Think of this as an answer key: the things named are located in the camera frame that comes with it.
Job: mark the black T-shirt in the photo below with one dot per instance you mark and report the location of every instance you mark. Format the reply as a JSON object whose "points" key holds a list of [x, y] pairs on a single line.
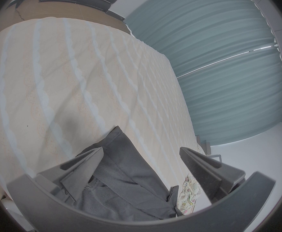
{"points": [[131, 177]]}

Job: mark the bed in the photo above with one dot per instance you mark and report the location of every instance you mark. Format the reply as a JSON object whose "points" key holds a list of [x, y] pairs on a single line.
{"points": [[83, 81]]}

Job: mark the white printed pyjama top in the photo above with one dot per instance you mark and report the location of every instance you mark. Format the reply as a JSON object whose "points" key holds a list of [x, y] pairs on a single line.
{"points": [[189, 194]]}

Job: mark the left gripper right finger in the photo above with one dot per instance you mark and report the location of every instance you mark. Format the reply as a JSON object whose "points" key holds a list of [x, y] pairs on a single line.
{"points": [[201, 170]]}

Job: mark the grey bedside table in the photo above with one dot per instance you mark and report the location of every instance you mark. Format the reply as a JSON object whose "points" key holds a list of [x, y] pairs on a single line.
{"points": [[203, 141]]}

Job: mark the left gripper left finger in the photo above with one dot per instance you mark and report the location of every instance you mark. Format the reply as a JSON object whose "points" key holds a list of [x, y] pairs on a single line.
{"points": [[83, 175]]}

